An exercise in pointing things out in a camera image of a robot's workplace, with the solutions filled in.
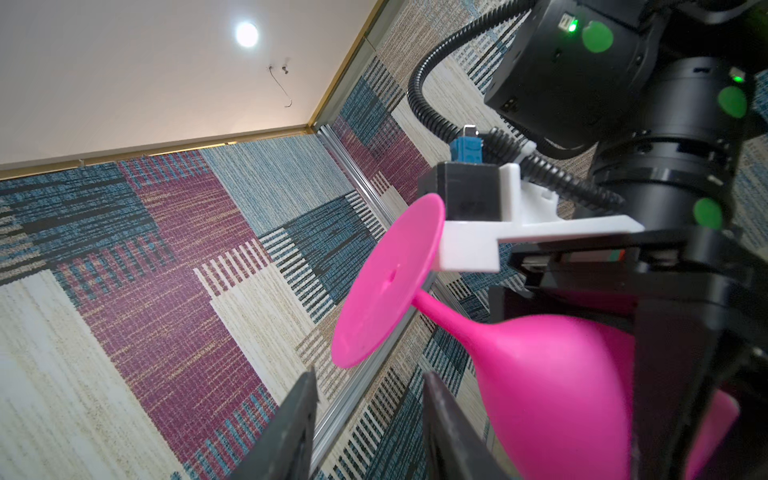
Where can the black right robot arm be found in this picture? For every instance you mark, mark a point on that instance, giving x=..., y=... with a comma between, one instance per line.
x=641, y=108

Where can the pink wine glass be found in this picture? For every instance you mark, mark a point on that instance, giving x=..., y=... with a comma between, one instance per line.
x=568, y=398

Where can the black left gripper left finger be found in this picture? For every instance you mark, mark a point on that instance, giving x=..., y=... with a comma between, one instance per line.
x=284, y=450

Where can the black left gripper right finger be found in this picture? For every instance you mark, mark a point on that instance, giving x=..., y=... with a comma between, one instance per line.
x=453, y=449

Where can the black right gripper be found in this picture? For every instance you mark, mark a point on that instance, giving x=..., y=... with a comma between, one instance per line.
x=695, y=301

